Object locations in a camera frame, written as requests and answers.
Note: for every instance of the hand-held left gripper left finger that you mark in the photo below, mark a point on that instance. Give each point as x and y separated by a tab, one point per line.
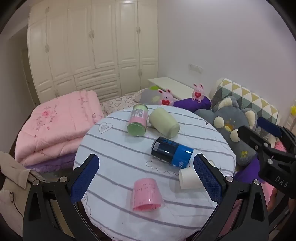
83	179

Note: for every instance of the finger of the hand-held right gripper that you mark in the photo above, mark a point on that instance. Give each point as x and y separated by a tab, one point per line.
253	139
269	127

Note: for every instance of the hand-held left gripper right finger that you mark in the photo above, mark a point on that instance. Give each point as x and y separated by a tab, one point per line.
208	179

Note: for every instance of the pink plastic cup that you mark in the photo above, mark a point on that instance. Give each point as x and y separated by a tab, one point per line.
146	193

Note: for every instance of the white cup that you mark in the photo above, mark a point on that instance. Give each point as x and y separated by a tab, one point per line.
187	178

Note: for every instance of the blue and black cup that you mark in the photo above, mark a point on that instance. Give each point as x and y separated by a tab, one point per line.
172	151

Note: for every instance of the pale green cup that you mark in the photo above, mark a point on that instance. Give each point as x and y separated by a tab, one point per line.
163	121

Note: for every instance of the pink and green printed cup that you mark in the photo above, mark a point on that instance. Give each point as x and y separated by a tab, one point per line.
138	120

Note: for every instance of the grey koala plush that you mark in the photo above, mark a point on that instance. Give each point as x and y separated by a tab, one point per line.
233	122

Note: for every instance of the purple cloth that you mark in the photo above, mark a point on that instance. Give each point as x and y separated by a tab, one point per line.
248	171

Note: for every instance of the triangle patterned cushion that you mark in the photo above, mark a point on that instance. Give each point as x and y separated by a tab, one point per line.
245	97

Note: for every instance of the round striped table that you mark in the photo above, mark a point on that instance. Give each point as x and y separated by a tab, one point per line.
115	148

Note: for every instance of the pink folded quilt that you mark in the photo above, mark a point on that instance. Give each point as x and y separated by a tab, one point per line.
55	125

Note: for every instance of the purple pillow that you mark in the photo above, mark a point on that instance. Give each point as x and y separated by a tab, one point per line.
192	104

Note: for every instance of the pink bunny plush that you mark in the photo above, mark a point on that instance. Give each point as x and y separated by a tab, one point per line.
166	98
198	93

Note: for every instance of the beige jacket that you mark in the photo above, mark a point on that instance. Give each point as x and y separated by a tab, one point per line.
11	185

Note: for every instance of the heart print bed sheet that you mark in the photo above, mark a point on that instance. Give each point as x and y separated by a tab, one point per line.
118	102

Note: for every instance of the white bedside cabinet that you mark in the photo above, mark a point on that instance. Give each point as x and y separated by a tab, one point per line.
171	85

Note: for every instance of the grey and green pillow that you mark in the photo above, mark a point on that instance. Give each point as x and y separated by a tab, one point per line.
148	96

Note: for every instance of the cream wardrobe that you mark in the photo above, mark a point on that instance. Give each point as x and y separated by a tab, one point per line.
92	46

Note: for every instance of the white wall socket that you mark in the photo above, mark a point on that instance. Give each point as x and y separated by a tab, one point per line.
196	68

